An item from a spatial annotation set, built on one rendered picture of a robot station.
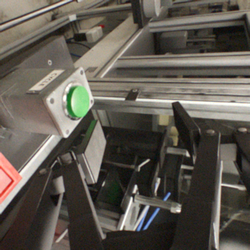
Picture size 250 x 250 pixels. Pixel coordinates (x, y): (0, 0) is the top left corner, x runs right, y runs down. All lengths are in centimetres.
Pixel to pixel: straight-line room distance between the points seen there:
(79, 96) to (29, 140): 15
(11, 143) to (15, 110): 9
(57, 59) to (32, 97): 19
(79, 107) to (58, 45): 20
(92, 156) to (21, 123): 14
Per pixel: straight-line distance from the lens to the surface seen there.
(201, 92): 43
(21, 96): 25
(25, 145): 37
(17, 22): 49
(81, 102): 25
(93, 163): 17
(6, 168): 27
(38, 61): 38
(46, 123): 25
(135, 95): 43
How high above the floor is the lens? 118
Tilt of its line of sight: 22 degrees down
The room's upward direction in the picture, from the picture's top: 96 degrees clockwise
